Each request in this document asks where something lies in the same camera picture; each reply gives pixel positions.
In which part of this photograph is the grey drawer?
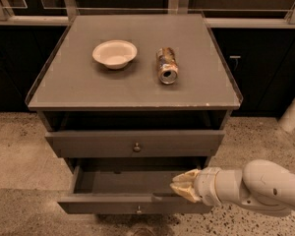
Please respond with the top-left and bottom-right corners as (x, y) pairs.
(45, 130), (225, 158)
(58, 157), (210, 214)

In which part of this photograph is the white cylindrical robot base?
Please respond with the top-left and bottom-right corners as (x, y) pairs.
(278, 98), (295, 133)

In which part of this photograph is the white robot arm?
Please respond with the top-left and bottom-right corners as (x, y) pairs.
(170, 159), (295, 216)

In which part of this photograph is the grey top drawer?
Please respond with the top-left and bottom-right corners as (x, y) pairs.
(45, 130), (225, 158)

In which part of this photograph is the grey drawer cabinet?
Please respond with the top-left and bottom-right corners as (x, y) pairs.
(25, 13), (244, 133)

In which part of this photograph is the crushed soda can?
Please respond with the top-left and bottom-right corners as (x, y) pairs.
(156, 47), (178, 85)

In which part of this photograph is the white paper bowl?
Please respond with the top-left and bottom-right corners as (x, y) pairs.
(92, 40), (138, 70)

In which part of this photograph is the dark right cabinet handle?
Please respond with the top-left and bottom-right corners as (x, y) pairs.
(229, 55), (241, 71)

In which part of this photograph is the metal railing frame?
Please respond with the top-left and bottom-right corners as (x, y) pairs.
(0, 0), (295, 29)

